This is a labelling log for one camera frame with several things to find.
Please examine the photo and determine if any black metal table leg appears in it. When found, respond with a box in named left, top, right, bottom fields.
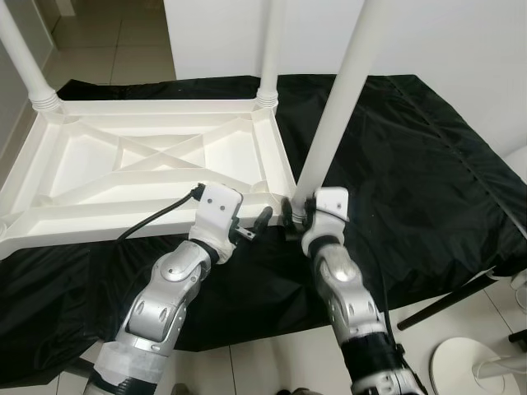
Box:
left=395, top=276, right=495, bottom=332

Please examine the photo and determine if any white round floor stand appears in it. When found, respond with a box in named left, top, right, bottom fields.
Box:
left=430, top=337, right=527, bottom=395

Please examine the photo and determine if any white plastic table leg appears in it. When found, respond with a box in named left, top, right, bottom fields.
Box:
left=257, top=0, right=285, bottom=108
left=0, top=4, right=63, bottom=114
left=294, top=0, right=389, bottom=202

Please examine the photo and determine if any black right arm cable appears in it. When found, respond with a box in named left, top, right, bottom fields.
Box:
left=305, top=206, right=396, bottom=326

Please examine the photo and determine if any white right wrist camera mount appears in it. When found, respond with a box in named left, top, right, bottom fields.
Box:
left=301, top=188, right=351, bottom=256

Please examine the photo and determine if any white plastic table top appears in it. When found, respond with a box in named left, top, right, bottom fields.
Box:
left=0, top=97, right=297, bottom=252

